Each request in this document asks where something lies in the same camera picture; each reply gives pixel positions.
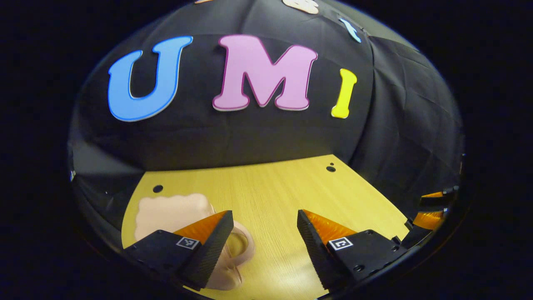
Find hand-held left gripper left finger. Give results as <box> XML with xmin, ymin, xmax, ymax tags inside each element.
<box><xmin>123</xmin><ymin>210</ymin><xmax>234</xmax><ymax>291</ymax></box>

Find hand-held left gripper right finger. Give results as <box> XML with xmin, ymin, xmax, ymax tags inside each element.
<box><xmin>297</xmin><ymin>209</ymin><xmax>417</xmax><ymax>291</ymax></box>

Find black backdrop cloth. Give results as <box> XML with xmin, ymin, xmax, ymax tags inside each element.
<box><xmin>69</xmin><ymin>0</ymin><xmax>465</xmax><ymax>234</ymax></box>

